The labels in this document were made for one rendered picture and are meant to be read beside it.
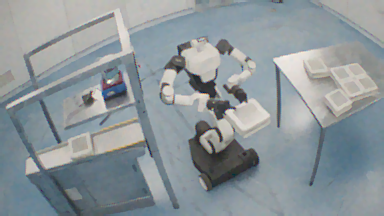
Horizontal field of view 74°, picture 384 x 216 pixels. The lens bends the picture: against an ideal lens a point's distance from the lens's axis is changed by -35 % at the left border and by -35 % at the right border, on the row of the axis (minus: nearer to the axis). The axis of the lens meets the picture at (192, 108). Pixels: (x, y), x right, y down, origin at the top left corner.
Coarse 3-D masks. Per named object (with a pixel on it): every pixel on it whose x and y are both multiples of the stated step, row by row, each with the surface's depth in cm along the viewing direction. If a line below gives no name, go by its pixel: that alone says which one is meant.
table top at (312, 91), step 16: (320, 48) 347; (336, 48) 345; (352, 48) 342; (288, 64) 329; (336, 64) 320; (368, 64) 313; (288, 80) 312; (304, 80) 306; (320, 80) 302; (304, 96) 288; (320, 96) 285; (368, 96) 271; (320, 112) 269; (352, 112) 260
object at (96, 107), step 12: (72, 96) 262; (96, 96) 255; (120, 96) 249; (132, 96) 246; (72, 108) 249; (84, 108) 246; (96, 108) 243; (108, 108) 241; (120, 108) 241; (72, 120) 238; (84, 120) 236
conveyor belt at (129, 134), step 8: (120, 128) 292; (128, 128) 290; (136, 128) 289; (96, 136) 288; (104, 136) 287; (112, 136) 285; (120, 136) 284; (128, 136) 283; (136, 136) 282; (96, 144) 280; (104, 144) 279; (112, 144) 278; (120, 144) 277; (128, 144) 276; (48, 152) 279; (56, 152) 278; (64, 152) 277; (96, 152) 273; (32, 160) 272; (48, 160) 270; (56, 160) 270; (64, 160) 269; (32, 168) 264
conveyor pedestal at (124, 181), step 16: (64, 176) 274; (80, 176) 281; (96, 176) 286; (112, 176) 291; (128, 176) 296; (144, 176) 325; (48, 192) 281; (64, 192) 286; (80, 192) 292; (96, 192) 298; (112, 192) 303; (128, 192) 309; (144, 192) 314; (64, 208) 300; (80, 208) 306; (96, 208) 311; (112, 208) 319; (128, 208) 325
